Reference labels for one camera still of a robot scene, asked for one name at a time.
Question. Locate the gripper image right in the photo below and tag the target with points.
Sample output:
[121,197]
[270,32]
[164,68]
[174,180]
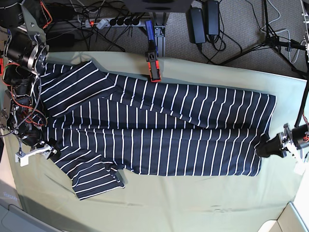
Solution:
[290,140]

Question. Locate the black tripod stand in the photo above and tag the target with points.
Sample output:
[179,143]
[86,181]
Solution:
[272,40]

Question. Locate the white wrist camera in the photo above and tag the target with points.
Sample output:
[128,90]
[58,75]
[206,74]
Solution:
[22,159]
[300,166]

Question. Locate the light green table cloth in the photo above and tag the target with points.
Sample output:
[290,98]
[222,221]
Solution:
[169,204]

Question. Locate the black box under table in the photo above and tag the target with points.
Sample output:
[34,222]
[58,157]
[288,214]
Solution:
[170,6]

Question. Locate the grey power strip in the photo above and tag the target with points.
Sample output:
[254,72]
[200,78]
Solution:
[102,23]

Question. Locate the black power adapter left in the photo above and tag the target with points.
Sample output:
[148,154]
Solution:
[195,25]

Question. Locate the aluminium profile post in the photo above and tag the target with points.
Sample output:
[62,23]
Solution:
[159,20]

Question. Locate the navy white striped T-shirt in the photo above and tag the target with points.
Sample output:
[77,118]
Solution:
[103,122]

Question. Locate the blue orange centre clamp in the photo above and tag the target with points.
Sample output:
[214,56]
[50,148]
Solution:
[151,54]

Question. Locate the black power adapter right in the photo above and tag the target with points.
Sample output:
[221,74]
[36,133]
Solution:
[211,18]

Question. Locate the black power adapter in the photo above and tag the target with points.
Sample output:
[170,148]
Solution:
[211,18]
[195,25]

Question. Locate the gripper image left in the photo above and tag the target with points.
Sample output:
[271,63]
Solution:
[34,138]

